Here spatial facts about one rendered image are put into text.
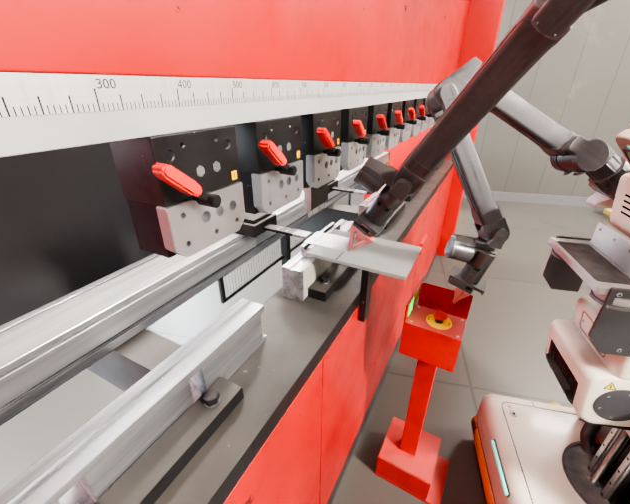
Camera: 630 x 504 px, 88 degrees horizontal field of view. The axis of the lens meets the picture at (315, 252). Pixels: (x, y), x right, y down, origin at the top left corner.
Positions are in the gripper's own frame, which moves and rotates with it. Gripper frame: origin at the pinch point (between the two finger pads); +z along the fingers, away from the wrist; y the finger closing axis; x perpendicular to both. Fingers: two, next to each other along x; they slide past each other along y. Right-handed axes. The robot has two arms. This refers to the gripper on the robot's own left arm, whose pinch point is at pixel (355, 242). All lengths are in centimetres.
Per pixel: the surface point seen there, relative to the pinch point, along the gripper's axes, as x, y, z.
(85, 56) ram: -28, 54, -31
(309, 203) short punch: -15.3, 4.3, -3.0
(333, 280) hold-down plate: 2.0, 4.0, 11.8
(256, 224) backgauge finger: -26.2, 3.2, 15.0
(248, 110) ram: -25.0, 30.4, -25.3
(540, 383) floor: 119, -86, 49
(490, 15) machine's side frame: -32, -217, -70
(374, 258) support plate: 6.5, 3.4, -2.0
